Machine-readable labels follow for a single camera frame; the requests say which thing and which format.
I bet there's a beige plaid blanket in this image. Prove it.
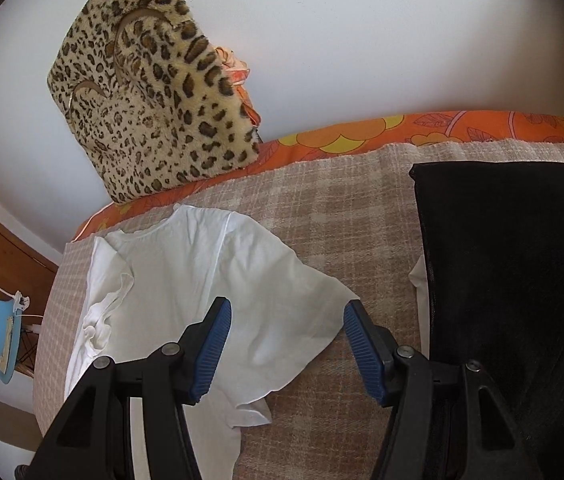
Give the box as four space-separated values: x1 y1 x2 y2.
32 140 564 480

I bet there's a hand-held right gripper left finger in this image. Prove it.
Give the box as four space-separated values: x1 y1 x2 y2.
32 296 233 480

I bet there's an orange crumpled cloth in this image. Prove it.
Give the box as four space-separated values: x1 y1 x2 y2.
214 46 261 126

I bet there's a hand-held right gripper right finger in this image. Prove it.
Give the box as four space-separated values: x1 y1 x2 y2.
343 299 545 480

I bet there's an orange floral bedsheet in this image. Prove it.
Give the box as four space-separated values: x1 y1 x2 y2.
70 110 564 242

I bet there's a black garment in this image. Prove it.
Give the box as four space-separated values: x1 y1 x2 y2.
408 161 564 480

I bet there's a leopard print fluffy bag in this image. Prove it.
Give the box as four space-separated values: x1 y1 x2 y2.
46 0 261 205

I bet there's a white t-shirt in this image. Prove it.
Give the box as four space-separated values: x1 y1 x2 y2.
64 204 361 480

